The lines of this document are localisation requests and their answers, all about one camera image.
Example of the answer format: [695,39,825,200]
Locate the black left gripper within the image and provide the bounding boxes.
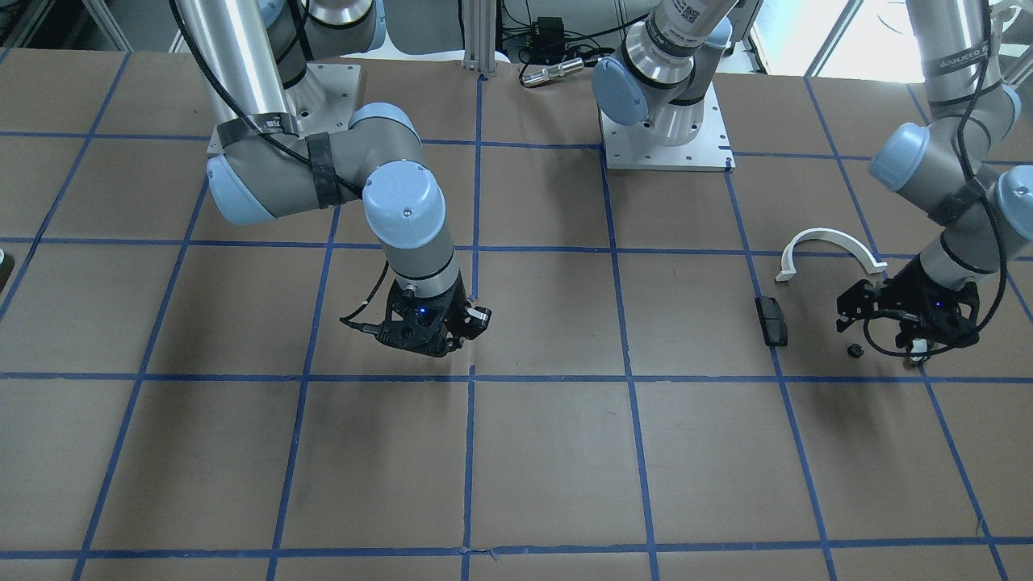
[836,262,979,347]

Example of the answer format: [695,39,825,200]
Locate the green brake shoe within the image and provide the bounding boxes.
[904,339,937,367]

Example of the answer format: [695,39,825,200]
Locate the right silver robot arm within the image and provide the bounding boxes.
[169,1,491,357]

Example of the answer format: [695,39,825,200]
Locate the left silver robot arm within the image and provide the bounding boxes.
[592,1,1031,357]

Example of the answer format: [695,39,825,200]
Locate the white plastic arc part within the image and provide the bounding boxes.
[775,228,889,283]

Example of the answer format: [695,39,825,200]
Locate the black brake pad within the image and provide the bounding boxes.
[754,295,788,347]

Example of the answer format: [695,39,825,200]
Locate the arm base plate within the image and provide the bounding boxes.
[599,82,737,172]
[207,63,362,158]

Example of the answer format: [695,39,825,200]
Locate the aluminium frame post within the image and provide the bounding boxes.
[458,0,498,77]

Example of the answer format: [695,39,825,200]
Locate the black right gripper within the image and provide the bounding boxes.
[376,278,491,357]

